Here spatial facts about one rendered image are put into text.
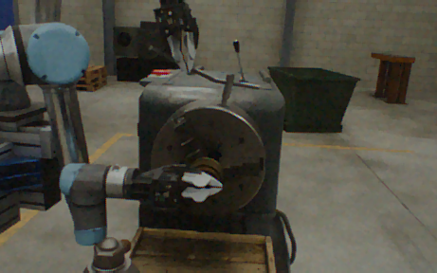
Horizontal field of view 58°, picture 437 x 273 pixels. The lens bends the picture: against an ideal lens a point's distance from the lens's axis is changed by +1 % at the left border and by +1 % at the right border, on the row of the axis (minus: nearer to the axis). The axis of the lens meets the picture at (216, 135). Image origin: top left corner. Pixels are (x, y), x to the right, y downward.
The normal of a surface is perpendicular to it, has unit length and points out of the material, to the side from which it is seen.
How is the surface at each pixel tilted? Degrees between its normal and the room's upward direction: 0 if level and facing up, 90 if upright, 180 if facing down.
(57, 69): 89
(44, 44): 89
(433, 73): 90
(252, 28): 90
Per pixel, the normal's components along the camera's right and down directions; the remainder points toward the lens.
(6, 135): -0.20, 0.26
